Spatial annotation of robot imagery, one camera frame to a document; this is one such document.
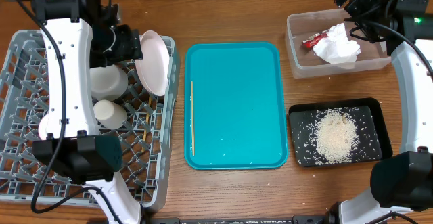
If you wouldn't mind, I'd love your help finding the large white plate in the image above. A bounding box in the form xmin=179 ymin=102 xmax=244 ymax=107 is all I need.
xmin=135 ymin=30 xmax=170 ymax=96

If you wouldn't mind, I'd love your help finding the red sauce packet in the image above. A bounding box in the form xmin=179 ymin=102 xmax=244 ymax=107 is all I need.
xmin=302 ymin=30 xmax=329 ymax=49

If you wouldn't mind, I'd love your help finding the clear plastic waste bin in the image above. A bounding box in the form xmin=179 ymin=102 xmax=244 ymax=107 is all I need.
xmin=285 ymin=9 xmax=391 ymax=79

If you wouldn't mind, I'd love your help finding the teal plastic serving tray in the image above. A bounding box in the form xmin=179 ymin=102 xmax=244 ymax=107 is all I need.
xmin=184 ymin=41 xmax=289 ymax=170

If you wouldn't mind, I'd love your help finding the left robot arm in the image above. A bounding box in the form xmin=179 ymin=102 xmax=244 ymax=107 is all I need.
xmin=32 ymin=0 xmax=143 ymax=223

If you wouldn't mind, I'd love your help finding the grey plastic dish rack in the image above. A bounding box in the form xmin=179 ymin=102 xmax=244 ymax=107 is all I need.
xmin=1 ymin=30 xmax=180 ymax=212

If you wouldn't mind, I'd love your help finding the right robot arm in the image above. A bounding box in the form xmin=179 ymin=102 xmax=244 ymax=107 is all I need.
xmin=323 ymin=0 xmax=432 ymax=223

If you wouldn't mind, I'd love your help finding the white paper cup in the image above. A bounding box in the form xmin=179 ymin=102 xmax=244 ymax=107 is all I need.
xmin=93 ymin=100 xmax=127 ymax=130

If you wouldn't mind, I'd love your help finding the grey round bowl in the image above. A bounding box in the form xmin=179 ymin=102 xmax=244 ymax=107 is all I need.
xmin=90 ymin=65 xmax=128 ymax=101

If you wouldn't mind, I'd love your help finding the small white round plate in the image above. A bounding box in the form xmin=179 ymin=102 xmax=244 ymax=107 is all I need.
xmin=38 ymin=114 xmax=49 ymax=140

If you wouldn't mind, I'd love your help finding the pile of rice grains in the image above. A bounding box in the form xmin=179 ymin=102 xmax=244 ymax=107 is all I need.
xmin=293 ymin=106 xmax=382 ymax=166

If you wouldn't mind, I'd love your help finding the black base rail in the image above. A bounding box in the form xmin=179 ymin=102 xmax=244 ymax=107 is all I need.
xmin=142 ymin=213 xmax=339 ymax=224

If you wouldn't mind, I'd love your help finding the black plastic tray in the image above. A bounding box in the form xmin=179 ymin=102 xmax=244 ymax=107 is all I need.
xmin=288 ymin=98 xmax=393 ymax=167

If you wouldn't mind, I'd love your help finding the white napkin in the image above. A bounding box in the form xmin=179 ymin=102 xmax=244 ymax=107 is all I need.
xmin=313 ymin=23 xmax=361 ymax=69

